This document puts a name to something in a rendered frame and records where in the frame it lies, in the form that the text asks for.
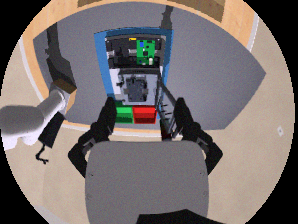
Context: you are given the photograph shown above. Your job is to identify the red open-top bin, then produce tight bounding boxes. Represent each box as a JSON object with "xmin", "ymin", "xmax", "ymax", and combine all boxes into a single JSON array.
[{"xmin": 132, "ymin": 105, "xmax": 157, "ymax": 124}]

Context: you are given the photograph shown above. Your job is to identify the green circuit board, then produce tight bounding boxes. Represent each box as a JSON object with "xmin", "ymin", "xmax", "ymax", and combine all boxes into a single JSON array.
[{"xmin": 137, "ymin": 40, "xmax": 155, "ymax": 65}]

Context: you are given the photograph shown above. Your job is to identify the green bin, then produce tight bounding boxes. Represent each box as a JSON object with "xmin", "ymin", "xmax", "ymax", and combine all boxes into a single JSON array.
[{"xmin": 115, "ymin": 102, "xmax": 134, "ymax": 124}]

